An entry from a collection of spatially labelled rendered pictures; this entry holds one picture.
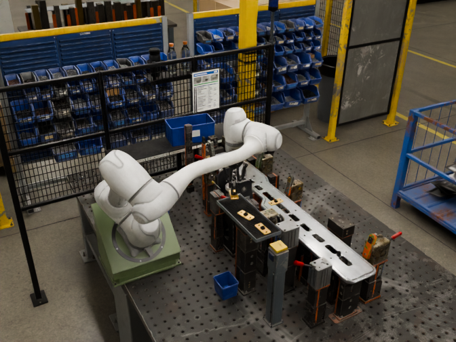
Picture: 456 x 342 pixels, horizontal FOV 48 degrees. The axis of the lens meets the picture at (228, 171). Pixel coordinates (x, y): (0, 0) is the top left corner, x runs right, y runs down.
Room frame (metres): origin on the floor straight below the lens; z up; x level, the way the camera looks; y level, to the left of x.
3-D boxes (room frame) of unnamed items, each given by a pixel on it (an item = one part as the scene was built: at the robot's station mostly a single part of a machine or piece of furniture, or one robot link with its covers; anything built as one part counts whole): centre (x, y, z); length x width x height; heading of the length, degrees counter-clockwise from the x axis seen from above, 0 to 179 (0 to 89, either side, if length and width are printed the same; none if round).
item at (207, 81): (3.31, 0.16, 1.30); 0.23 x 0.02 x 0.31; 120
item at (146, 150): (3.06, 0.36, 1.02); 0.90 x 0.22 x 0.03; 120
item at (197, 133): (3.12, 0.26, 1.10); 0.30 x 0.17 x 0.13; 112
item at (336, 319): (1.84, -0.59, 0.84); 0.18 x 0.06 x 0.29; 120
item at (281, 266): (1.79, -0.23, 0.92); 0.08 x 0.08 x 0.44; 30
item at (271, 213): (2.16, -0.22, 0.89); 0.13 x 0.11 x 0.38; 120
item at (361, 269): (2.37, -0.29, 1.00); 1.38 x 0.22 x 0.02; 30
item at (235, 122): (2.11, -0.04, 1.59); 0.13 x 0.11 x 0.16; 54
